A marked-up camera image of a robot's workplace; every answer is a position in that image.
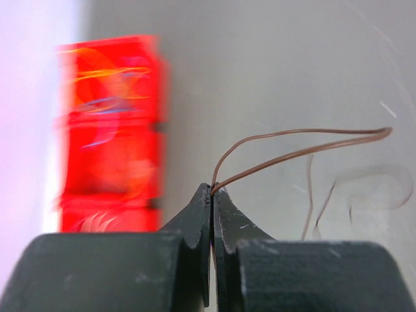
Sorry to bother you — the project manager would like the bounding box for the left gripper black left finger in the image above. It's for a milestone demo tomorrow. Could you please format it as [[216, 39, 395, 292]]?
[[1, 183, 211, 311]]

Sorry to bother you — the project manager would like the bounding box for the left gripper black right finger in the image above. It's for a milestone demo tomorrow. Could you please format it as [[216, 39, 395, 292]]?
[[213, 189, 415, 311]]

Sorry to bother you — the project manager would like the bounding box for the white cable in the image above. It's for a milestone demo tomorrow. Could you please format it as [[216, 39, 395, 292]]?
[[76, 211, 120, 232]]

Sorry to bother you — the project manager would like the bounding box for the red compartment bin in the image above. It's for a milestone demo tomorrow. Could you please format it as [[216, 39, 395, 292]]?
[[58, 34, 167, 233]]

